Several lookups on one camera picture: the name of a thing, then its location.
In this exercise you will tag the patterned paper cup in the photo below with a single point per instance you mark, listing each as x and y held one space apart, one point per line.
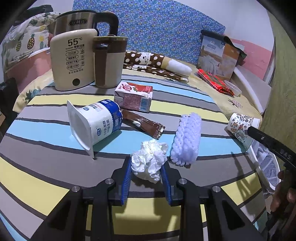
238 126

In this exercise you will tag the right hand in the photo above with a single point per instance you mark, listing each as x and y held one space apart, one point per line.
283 191

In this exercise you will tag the beige electric kettle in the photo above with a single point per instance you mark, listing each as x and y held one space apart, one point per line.
71 47

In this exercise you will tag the translucent trash bag liner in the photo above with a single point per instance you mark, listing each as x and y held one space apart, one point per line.
266 162

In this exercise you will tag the red plaid folded cloth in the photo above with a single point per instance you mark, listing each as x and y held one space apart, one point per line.
214 82

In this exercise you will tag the beige brown lidded mug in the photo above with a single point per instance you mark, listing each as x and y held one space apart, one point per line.
109 55

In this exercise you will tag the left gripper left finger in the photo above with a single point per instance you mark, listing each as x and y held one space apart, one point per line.
123 178

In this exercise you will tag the cardboard bedding box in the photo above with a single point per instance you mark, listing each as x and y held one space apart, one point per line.
218 55

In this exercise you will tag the white tissue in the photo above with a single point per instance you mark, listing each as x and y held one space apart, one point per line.
148 160

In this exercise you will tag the striped tablecloth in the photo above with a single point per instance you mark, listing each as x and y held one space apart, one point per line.
41 161

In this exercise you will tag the white plastic bowl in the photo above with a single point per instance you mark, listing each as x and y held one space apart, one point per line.
234 88

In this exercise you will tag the brown snack wrapper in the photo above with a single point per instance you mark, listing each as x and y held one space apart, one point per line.
151 128

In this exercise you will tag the pineapple print bedding pile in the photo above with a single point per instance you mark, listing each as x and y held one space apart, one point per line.
26 38

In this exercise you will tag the white foam board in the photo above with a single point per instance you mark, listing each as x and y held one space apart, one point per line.
253 88

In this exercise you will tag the blue floral headboard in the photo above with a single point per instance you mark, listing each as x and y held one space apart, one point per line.
165 27

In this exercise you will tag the strawberry milk carton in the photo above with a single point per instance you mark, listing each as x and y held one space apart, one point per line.
133 96

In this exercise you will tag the green curtain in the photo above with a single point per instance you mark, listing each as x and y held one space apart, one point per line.
279 117

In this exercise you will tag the blue white yogurt cup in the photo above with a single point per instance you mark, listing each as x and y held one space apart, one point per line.
94 122

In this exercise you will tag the white round trash bin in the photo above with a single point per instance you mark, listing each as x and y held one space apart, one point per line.
263 162

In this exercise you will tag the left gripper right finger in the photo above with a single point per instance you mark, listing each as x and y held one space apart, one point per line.
170 176

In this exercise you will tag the brown polka dot blanket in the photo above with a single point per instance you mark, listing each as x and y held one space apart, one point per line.
157 64

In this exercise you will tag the black bag on pile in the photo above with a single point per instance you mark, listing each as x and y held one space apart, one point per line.
46 8

